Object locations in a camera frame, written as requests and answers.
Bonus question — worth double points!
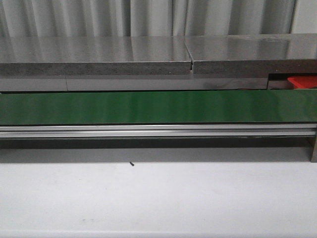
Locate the grey stone counter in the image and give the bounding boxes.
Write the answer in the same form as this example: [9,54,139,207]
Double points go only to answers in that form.
[0,33,317,93]

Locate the red plastic bin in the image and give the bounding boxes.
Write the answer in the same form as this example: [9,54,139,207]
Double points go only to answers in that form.
[287,76,317,89]

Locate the aluminium conveyor frame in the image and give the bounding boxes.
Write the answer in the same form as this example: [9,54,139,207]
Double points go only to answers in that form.
[0,123,317,162]

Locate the white pleated curtain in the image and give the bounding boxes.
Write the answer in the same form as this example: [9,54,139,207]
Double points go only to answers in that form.
[0,0,296,37]

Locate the green conveyor belt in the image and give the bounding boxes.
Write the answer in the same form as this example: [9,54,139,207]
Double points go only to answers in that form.
[0,89,317,125]

